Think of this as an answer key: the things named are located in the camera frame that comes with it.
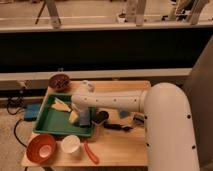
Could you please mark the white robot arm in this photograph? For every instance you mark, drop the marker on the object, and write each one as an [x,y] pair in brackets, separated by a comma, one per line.
[169,130]

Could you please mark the wooden table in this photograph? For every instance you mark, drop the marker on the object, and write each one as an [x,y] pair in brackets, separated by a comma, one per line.
[114,148]

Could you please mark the white paper cup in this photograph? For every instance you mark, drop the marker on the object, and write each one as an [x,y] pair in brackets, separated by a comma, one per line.
[71,144]

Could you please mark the small dark box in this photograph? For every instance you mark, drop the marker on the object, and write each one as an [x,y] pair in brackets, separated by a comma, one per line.
[138,120]

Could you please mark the dark maroon bowl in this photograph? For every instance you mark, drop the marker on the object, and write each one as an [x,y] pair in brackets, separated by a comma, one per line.
[59,82]

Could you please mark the red plastic bowl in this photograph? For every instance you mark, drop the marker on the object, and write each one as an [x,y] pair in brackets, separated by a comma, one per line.
[41,148]

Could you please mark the blue cloth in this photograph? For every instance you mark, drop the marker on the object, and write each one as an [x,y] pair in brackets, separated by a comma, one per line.
[124,114]

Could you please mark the green plastic tray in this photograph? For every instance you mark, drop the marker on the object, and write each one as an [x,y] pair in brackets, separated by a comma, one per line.
[51,121]

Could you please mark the yellow banana piece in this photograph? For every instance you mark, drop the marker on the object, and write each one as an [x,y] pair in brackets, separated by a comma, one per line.
[60,105]

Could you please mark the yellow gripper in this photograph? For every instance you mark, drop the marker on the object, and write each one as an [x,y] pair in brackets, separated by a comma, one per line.
[73,117]

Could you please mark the blue sponge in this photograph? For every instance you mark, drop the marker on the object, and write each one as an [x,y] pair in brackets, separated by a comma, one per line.
[84,117]

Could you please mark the black oval object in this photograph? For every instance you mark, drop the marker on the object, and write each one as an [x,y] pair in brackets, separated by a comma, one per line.
[100,117]

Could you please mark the black handled tool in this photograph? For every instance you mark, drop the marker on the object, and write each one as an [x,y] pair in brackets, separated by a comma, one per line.
[117,127]

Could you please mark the blue power box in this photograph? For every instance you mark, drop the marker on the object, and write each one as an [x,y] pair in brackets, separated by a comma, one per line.
[31,112]

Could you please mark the red plastic spoon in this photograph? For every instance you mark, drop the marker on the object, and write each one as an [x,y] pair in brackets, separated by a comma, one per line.
[90,154]

